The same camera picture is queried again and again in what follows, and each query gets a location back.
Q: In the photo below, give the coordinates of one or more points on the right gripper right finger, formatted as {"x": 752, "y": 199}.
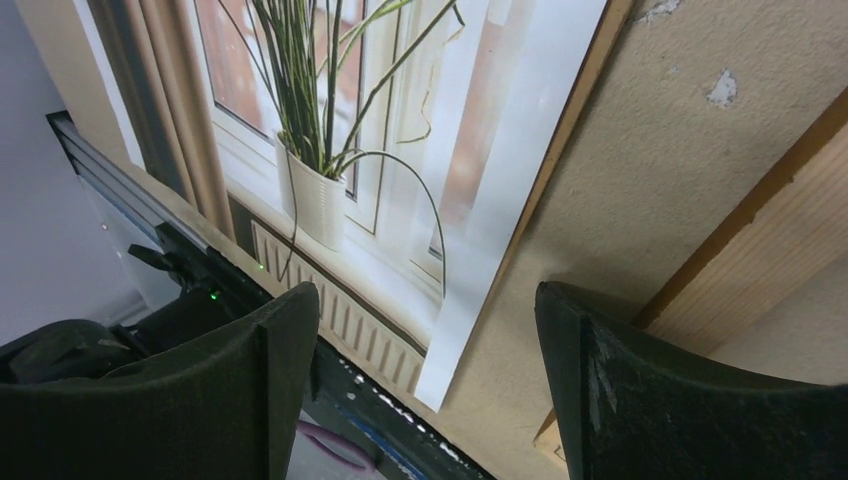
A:
{"x": 630, "y": 405}

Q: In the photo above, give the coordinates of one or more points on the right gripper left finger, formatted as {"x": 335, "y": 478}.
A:
{"x": 221, "y": 406}

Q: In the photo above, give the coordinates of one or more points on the wooden picture frame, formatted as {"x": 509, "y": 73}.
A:
{"x": 790, "y": 225}

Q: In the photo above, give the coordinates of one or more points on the plant photo print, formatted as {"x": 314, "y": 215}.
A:
{"x": 442, "y": 112}

